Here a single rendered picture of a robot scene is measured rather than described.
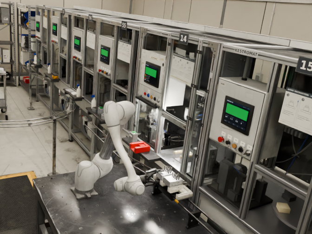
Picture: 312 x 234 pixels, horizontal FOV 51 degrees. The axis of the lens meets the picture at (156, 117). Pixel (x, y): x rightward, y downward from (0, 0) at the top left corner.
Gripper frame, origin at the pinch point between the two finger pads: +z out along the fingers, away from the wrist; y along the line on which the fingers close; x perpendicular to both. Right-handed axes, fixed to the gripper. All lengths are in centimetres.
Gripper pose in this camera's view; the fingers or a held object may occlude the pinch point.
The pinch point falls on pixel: (160, 175)
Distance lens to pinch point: 274.7
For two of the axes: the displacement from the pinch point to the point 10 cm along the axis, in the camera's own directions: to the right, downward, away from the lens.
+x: -5.3, -3.2, 7.9
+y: 0.8, -9.4, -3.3
